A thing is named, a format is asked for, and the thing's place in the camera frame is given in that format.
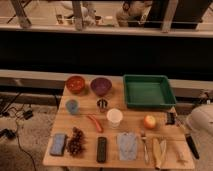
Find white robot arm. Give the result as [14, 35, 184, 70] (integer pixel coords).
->
[169, 104, 213, 136]

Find green plastic tray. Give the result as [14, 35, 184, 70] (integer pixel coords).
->
[123, 75, 176, 109]

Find orange apple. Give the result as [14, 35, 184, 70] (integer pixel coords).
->
[143, 115, 157, 129]

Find silver fork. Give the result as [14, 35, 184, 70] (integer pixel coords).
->
[141, 131, 149, 164]

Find yellow banana peel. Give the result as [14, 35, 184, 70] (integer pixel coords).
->
[152, 138, 167, 169]

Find blue folded cloth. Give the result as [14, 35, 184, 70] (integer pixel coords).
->
[117, 132, 137, 161]

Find white paper cup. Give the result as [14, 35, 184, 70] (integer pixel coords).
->
[106, 108, 123, 128]

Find small metal cup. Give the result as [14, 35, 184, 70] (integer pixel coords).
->
[97, 98, 108, 113]

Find red chili pepper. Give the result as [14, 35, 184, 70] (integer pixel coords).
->
[87, 115, 103, 133]

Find black remote control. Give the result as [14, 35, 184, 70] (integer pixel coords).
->
[97, 137, 107, 163]

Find purple bowl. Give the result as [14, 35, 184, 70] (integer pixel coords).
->
[90, 77, 112, 97]

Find bunch of dark grapes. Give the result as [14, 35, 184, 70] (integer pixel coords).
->
[67, 127, 84, 157]

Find blue plastic cup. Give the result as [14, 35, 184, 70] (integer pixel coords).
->
[65, 99, 79, 115]

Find orange bowl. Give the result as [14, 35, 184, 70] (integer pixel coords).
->
[66, 75, 85, 94]

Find blue sponge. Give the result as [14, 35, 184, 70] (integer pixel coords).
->
[49, 133, 67, 156]

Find black floor cables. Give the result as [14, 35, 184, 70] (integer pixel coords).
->
[0, 92, 38, 171]

